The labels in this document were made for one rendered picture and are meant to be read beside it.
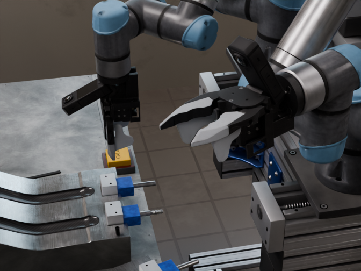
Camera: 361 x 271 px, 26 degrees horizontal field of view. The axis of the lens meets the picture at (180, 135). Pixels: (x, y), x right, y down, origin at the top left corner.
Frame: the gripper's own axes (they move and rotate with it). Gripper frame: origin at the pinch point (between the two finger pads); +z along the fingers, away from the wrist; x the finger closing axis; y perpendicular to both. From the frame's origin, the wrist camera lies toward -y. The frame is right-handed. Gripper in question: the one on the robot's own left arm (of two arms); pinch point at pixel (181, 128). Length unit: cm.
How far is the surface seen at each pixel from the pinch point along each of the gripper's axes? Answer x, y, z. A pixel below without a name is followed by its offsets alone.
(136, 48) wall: 224, 92, -136
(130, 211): 52, 49, -20
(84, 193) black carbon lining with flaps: 66, 49, -17
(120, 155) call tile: 80, 52, -36
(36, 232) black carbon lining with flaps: 62, 50, -1
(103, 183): 63, 46, -20
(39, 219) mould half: 65, 49, -4
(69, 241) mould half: 54, 50, -5
